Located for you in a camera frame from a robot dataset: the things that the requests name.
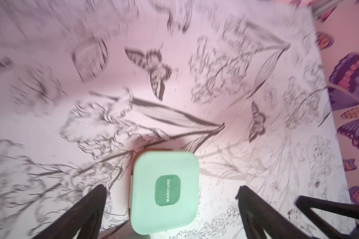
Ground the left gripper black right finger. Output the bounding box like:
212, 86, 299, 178
235, 186, 309, 239

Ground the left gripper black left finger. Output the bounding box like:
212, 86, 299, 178
34, 185, 107, 239

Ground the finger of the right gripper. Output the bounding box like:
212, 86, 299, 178
295, 196, 359, 239

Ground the green case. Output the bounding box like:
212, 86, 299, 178
129, 149, 200, 235

